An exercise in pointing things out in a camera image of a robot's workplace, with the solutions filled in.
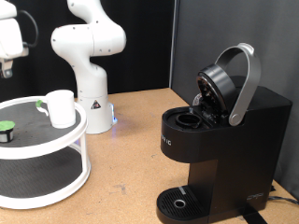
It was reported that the green-lid coffee pod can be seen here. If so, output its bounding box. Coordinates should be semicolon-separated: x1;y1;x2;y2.
0;119;16;144

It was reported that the white mug green-taped handle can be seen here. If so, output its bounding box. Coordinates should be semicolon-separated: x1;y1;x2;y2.
36;89;77;130

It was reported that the black machine power cord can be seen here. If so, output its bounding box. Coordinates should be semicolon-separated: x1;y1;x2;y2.
267;195;299;206

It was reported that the white two-tier turntable shelf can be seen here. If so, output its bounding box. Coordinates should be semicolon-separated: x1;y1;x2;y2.
0;95;92;210

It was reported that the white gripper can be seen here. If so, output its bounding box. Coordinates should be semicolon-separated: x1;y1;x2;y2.
0;18;30;79

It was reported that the black looped camera cable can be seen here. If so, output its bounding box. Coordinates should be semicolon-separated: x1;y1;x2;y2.
17;9;39;49

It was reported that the black Keurig coffee machine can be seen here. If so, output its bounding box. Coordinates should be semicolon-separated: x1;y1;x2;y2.
156;42;293;224

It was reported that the black tape strip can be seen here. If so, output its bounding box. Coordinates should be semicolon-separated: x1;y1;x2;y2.
239;206;266;224

